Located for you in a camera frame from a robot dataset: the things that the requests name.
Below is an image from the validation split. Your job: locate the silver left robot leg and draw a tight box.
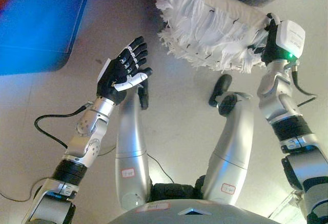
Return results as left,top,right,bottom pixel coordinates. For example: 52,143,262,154
114,79,152,211

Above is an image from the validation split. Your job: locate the grey robot torso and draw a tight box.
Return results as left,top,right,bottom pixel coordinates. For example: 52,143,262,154
107,175,280,224

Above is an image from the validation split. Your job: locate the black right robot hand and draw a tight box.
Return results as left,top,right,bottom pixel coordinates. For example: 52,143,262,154
261,12,307,65

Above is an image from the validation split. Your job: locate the thin floor cable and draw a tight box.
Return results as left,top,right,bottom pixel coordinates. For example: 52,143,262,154
0,144,175,202

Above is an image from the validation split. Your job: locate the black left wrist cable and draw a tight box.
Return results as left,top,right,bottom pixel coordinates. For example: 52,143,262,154
34,102,94,149

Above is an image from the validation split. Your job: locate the white fringed pillow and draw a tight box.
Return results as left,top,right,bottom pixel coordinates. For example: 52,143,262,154
155,0,272,74

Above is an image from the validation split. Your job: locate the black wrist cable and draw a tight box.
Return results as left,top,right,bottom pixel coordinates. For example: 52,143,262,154
34,102,94,149
291,65,318,107

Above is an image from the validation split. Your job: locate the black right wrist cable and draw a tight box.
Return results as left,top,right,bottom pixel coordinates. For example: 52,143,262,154
291,65,318,107

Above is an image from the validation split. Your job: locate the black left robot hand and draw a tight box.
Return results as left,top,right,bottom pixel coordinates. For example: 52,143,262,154
96,36,154,106

